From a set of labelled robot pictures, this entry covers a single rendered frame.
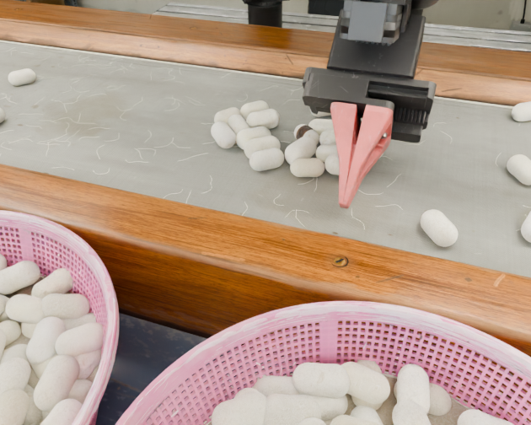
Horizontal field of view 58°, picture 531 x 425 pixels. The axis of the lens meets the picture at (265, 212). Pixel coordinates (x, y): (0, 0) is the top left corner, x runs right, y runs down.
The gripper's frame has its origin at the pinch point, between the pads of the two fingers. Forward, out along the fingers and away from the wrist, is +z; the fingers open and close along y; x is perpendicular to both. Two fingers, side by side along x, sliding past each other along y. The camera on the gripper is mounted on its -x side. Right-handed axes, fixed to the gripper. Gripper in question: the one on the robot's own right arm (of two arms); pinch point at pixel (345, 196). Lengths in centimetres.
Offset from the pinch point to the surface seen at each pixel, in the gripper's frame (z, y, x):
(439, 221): 0.6, 7.3, -0.4
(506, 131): -13.3, 13.3, 13.8
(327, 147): -5.4, -3.2, 4.9
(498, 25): -132, 30, 176
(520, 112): -15.6, 14.3, 14.0
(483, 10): -136, 22, 172
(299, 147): -4.6, -5.6, 3.8
